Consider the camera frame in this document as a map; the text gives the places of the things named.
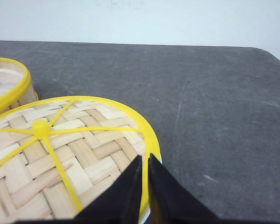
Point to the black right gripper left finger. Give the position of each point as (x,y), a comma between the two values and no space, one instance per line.
(119,204)

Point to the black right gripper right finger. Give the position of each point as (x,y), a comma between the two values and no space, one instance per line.
(170,203)

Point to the woven bamboo steamer lid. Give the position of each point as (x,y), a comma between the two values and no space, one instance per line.
(59,154)

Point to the bamboo steamer basket yellow rims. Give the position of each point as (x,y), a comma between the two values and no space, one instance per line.
(16,86)

